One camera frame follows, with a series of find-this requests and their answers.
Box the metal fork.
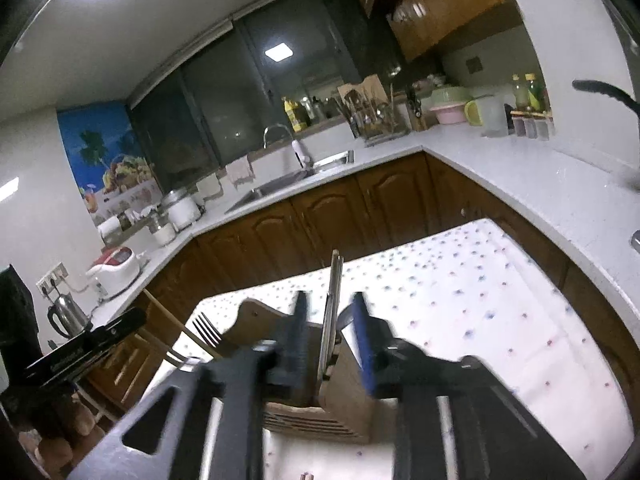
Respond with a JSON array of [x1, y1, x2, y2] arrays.
[[193, 313, 224, 356]]

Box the wooden utensil holder box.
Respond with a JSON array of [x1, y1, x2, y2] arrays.
[[224, 298, 378, 444]]

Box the person left hand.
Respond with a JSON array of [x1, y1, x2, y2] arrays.
[[18, 393, 105, 479]]

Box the steel electric kettle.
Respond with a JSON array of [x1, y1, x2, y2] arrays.
[[47, 294, 91, 339]]

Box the white red rice cooker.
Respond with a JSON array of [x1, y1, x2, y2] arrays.
[[86, 246, 142, 302]]

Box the white canister pot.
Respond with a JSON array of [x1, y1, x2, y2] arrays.
[[160, 188, 202, 232]]

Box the glass jar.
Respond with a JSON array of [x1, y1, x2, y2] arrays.
[[148, 210, 177, 247]]

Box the lower wooden cabinets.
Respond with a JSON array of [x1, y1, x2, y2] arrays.
[[79, 152, 640, 411]]

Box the fruit beach poster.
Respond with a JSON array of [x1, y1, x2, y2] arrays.
[[56, 101, 162, 226]]

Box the hanging dish cloth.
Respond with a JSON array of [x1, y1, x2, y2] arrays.
[[226, 155, 255, 188]]

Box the chrome sink faucet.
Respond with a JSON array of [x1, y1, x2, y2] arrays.
[[262, 122, 312, 170]]

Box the steel sink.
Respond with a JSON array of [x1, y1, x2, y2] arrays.
[[227, 150, 355, 214]]

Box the yellow oil bottle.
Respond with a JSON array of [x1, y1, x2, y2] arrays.
[[282, 96, 310, 133]]

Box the condiment bottles rack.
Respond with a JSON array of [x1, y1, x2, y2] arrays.
[[509, 73, 554, 141]]

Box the translucent pitcher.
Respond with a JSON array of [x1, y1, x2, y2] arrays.
[[463, 94, 509, 138]]

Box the dish drying rack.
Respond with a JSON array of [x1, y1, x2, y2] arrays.
[[337, 75, 408, 146]]

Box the green pink bowl stack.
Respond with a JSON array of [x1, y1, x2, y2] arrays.
[[430, 86, 472, 126]]

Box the dark window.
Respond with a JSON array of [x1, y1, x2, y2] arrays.
[[129, 0, 402, 192]]

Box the black wok with lid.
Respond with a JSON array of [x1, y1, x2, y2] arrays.
[[572, 78, 640, 191]]

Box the wall power socket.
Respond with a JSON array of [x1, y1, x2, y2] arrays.
[[36, 262, 68, 296]]

